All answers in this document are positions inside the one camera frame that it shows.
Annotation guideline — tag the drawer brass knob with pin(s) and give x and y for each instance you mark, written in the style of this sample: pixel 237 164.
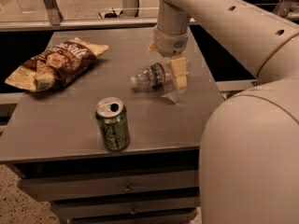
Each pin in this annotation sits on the drawer brass knob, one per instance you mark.
pixel 133 211
pixel 127 189

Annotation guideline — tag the grey drawer cabinet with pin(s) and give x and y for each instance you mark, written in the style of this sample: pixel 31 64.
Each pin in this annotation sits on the grey drawer cabinet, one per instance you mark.
pixel 102 153

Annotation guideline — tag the clear plastic water bottle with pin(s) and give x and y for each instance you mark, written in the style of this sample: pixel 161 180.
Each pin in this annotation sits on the clear plastic water bottle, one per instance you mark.
pixel 161 77

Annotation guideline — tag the top drawer brass knob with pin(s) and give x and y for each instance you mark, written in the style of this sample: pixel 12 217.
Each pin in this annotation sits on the top drawer brass knob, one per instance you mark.
pixel 127 189

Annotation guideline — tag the brown chip bag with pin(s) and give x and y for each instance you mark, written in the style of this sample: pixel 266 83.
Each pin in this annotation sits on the brown chip bag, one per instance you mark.
pixel 57 67

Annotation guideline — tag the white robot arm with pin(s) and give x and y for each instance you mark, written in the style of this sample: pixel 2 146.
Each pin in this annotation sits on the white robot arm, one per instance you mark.
pixel 249 151

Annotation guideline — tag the metal railing frame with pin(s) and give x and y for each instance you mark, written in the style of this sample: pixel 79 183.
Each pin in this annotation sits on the metal railing frame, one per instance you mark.
pixel 34 15

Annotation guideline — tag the green soda can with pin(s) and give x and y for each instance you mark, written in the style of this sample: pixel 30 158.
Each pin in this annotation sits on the green soda can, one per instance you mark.
pixel 111 116

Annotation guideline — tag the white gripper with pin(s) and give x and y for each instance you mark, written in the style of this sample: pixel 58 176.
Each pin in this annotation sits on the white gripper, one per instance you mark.
pixel 169 44

